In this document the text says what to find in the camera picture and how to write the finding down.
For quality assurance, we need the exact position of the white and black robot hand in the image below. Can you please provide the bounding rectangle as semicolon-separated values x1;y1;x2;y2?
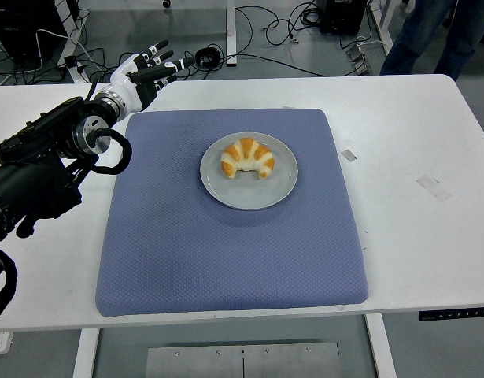
107;39;196;115

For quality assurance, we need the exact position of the golden croissant bread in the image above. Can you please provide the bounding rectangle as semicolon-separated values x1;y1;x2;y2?
220;136;276;180

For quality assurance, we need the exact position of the white desk leg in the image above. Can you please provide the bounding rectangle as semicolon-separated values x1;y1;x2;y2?
366;0;395;54
54;0;91;84
224;0;239;67

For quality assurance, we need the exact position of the black computer case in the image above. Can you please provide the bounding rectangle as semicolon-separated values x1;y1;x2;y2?
0;0;68;63

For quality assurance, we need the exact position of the round grey plate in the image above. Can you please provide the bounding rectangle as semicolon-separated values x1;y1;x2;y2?
199;131;299;212

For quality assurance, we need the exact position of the blue quilted mat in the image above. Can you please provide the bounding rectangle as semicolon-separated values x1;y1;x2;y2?
94;108;371;319

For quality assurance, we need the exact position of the black equipment box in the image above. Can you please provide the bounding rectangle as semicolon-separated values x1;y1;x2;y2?
319;0;369;35

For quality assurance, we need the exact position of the grey metal foot pedal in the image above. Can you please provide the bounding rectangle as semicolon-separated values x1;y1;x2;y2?
345;41;371;76

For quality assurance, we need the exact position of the white table leg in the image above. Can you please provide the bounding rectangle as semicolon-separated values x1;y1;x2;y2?
72;328;101;378
364;314;398;378

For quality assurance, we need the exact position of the grey metal plate with screws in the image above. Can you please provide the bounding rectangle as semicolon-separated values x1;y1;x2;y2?
145;341;341;378

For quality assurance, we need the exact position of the person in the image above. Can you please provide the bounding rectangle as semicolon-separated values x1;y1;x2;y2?
379;0;484;82

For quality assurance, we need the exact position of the translucent tape piece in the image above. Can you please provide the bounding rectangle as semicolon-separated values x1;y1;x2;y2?
416;174;453;203

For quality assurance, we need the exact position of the black table control panel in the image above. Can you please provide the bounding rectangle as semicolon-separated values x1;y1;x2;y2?
417;309;484;323

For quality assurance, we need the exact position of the coiled black cable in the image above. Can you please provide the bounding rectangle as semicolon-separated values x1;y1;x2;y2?
194;46;223;69

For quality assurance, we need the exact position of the white floor cable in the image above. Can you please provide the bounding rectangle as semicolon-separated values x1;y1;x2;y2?
35;28;99;66

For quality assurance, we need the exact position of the looped black floor cable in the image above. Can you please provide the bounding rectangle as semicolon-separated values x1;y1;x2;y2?
263;0;321;46

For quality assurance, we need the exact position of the long black floor cable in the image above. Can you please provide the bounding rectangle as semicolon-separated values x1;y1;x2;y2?
235;53;364;78

